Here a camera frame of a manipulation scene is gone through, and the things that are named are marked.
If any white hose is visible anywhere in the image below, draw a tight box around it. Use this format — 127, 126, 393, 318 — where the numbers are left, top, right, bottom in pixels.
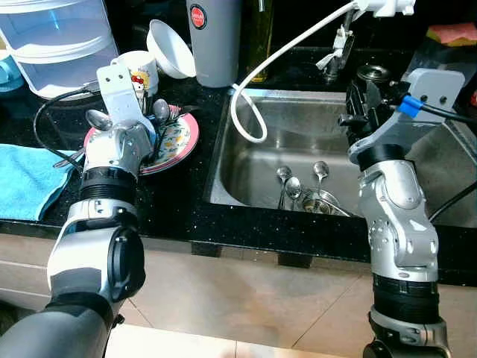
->
230, 3, 360, 145

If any steel fork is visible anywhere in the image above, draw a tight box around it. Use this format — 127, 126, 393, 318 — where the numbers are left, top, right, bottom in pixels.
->
51, 148, 89, 169

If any white bowl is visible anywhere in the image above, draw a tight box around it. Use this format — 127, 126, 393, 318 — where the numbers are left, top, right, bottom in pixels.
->
146, 19, 199, 80

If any pink yellow sponge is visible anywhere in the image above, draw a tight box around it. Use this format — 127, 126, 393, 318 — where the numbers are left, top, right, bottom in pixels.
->
426, 22, 477, 48

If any beige cabinet front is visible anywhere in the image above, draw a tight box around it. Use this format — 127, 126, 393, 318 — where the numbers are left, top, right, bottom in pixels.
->
0, 227, 477, 355

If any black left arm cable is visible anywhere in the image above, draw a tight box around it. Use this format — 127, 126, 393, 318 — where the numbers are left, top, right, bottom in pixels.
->
31, 81, 103, 177

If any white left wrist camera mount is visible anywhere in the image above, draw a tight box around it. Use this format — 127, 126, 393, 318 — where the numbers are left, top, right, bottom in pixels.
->
96, 61, 155, 148

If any blue towel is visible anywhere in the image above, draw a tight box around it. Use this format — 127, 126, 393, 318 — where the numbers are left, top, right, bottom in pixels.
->
0, 143, 77, 223

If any white faucet filter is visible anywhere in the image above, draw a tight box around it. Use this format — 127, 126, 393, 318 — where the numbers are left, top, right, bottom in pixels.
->
356, 0, 418, 17

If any olive oil bottle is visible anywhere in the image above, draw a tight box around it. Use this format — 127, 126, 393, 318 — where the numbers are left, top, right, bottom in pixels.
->
248, 0, 276, 83

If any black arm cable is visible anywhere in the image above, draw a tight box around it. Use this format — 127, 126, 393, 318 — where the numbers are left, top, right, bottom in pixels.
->
31, 81, 103, 177
388, 94, 477, 226

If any white cartoon mug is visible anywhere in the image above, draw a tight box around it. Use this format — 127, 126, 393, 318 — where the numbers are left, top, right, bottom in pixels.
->
112, 51, 160, 99

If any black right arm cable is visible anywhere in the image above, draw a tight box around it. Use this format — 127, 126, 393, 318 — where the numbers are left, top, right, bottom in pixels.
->
388, 94, 477, 226

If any steel sink drain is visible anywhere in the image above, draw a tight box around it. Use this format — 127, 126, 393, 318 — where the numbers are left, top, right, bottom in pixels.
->
300, 189, 345, 219

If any stainless steel sink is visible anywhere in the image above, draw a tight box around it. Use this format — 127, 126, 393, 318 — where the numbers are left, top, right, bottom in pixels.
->
203, 88, 477, 228

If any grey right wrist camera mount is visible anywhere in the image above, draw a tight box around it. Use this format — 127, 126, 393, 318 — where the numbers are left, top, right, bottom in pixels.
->
349, 67, 467, 161

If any round steel sink strainer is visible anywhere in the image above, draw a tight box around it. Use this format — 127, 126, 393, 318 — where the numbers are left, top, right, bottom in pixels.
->
356, 64, 389, 85

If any steel faucet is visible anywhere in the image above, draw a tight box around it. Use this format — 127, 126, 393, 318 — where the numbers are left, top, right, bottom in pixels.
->
316, 15, 357, 83

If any pink plate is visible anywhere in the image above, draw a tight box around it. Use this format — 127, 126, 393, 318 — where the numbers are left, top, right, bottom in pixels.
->
83, 104, 200, 177

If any steel spoon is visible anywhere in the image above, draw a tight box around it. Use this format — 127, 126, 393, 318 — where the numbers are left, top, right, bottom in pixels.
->
277, 165, 294, 211
312, 160, 332, 198
151, 98, 173, 125
286, 176, 304, 211
85, 109, 115, 134

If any blue cup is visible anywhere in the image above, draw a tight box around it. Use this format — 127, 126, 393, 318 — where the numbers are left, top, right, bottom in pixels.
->
0, 51, 19, 92

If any grey tumbler red label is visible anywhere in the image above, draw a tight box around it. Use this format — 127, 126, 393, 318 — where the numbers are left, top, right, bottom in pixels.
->
186, 0, 244, 90

